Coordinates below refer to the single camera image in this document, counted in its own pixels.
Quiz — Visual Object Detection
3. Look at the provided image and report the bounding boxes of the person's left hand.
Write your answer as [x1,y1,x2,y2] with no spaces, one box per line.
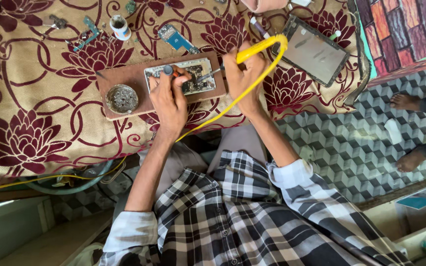
[149,66,192,136]

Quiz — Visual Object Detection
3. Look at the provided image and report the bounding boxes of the person's right hand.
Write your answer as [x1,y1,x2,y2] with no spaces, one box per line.
[222,41,270,119]

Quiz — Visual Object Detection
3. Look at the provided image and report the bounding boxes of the yellow soldering iron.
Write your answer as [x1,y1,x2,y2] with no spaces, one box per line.
[196,34,288,84]

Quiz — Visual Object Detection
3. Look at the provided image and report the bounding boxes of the black orange screwdriver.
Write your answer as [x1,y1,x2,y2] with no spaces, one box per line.
[162,64,182,78]

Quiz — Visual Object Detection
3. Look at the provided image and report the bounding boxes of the phone with circuit board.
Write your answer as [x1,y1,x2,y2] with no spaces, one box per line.
[144,57,217,96]

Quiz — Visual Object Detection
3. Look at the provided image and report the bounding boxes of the round metal tin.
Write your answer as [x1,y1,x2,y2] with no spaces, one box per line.
[105,84,139,115]

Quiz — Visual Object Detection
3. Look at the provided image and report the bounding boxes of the brown wooden work board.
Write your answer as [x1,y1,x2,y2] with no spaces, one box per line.
[95,51,228,122]

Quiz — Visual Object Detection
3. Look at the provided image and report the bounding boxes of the purple white pen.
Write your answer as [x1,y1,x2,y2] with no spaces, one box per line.
[249,17,271,40]

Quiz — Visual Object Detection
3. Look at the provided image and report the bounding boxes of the grey trousers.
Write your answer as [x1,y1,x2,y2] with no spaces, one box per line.
[138,125,269,202]

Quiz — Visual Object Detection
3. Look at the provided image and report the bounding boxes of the blue circuit board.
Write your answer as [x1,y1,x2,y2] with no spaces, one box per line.
[157,24,200,54]

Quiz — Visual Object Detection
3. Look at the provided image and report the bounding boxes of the pink cloth object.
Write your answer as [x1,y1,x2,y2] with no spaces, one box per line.
[240,0,289,14]

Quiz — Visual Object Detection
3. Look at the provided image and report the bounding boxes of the small white flux bottle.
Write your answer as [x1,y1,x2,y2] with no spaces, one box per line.
[109,14,132,41]

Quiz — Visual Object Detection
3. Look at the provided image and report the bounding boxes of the teal circuit strip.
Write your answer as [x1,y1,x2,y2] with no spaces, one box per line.
[72,16,101,52]

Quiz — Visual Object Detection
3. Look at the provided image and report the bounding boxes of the black white plaid shirt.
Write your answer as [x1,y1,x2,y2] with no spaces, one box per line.
[98,150,415,266]

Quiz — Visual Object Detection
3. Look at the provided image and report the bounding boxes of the beige maroon floral tablecloth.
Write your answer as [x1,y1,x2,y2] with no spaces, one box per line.
[0,0,371,190]

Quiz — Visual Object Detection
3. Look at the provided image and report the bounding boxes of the small grey metal part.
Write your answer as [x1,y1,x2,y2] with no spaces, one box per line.
[48,14,68,30]

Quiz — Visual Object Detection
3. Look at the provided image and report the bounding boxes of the white paper scrap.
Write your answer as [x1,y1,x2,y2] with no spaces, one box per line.
[384,118,404,146]

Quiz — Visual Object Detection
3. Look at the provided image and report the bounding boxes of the pale wooden bench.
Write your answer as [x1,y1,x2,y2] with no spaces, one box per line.
[0,196,114,266]

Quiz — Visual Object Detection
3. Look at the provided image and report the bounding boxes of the cardboard box with items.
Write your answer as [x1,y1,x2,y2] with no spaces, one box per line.
[359,180,426,266]

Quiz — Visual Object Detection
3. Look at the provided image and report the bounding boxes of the grey tablet frame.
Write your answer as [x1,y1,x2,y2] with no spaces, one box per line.
[271,15,351,88]

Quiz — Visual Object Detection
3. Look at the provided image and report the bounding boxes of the green hose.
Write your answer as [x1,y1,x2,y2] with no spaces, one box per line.
[17,159,126,196]

